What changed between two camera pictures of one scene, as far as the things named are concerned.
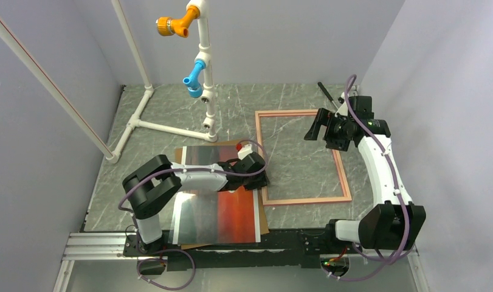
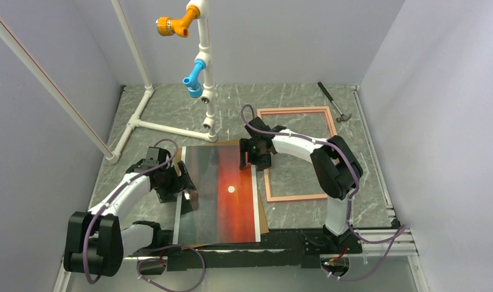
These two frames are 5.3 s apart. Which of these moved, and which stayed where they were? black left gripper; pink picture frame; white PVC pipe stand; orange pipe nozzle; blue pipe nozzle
Moved: pink picture frame; black left gripper
Stayed: blue pipe nozzle; orange pipe nozzle; white PVC pipe stand
